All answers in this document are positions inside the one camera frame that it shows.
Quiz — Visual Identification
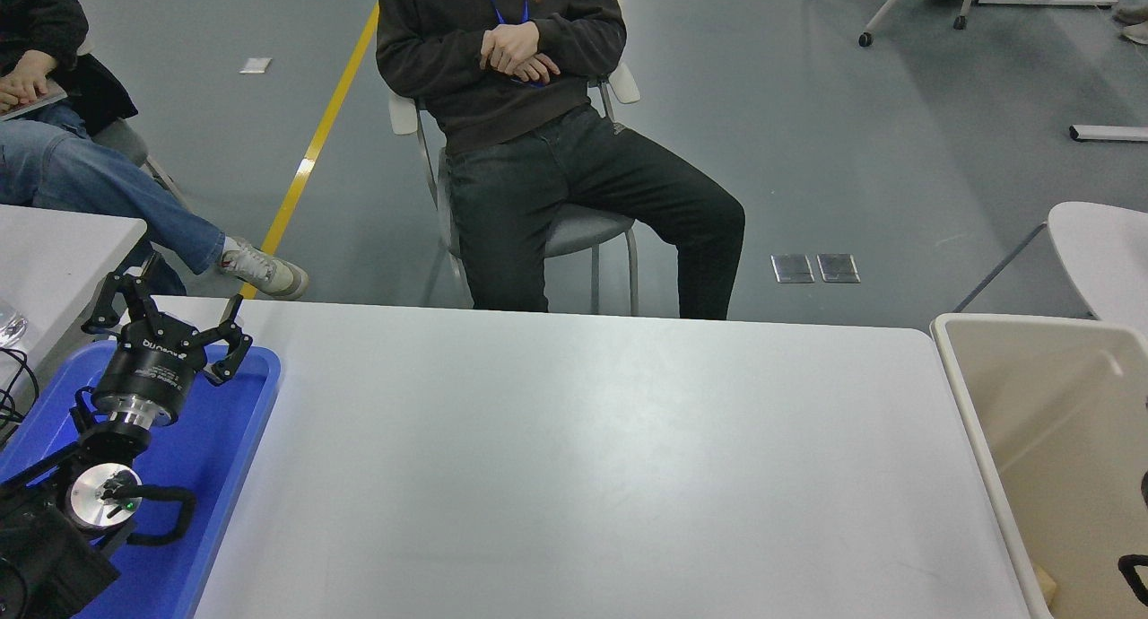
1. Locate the person's hand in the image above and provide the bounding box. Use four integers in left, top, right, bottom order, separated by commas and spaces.
0, 49, 58, 109

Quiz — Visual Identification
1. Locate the round white table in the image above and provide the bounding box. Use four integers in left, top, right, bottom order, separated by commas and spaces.
1047, 200, 1148, 337

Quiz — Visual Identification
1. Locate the person's left hand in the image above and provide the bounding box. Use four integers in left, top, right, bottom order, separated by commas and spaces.
479, 22, 542, 75

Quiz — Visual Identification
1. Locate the person's right hand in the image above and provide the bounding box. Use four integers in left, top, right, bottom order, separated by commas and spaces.
504, 52, 561, 85

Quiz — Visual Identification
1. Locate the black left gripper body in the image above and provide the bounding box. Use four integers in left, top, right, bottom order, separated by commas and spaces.
92, 318, 210, 415

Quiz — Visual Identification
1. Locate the grey laptop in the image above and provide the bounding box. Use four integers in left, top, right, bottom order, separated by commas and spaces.
0, 85, 69, 122

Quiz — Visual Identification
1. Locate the grey office chair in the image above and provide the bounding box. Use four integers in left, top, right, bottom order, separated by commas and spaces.
65, 29, 194, 214

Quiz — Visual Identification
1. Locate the white side table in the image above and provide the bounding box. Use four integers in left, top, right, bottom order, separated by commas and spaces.
0, 204, 147, 396

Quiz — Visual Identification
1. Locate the black cable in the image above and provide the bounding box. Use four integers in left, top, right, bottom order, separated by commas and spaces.
0, 346, 41, 445

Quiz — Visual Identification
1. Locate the blue plastic tray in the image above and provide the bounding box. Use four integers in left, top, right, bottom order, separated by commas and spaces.
0, 339, 282, 619

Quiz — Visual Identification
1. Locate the large pale plastic bin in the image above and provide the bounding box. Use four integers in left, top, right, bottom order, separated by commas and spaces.
929, 312, 1148, 619

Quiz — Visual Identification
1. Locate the white wheeled chair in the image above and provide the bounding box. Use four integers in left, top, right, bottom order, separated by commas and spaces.
804, 0, 978, 48

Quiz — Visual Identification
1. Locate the white floor bar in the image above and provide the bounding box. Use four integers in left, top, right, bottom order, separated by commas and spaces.
1068, 124, 1148, 143

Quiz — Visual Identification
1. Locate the grey swivel chair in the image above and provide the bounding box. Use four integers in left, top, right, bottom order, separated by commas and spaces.
387, 61, 642, 317

